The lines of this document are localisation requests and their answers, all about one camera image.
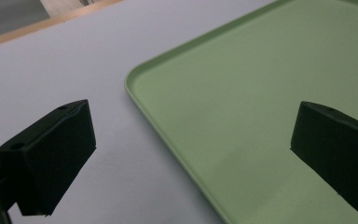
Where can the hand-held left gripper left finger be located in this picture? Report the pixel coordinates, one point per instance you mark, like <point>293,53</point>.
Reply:
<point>52,158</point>

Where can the green plastic tray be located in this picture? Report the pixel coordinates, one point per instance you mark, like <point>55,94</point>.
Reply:
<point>245,99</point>

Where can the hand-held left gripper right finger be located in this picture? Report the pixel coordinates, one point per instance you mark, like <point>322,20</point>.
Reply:
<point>338,149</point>

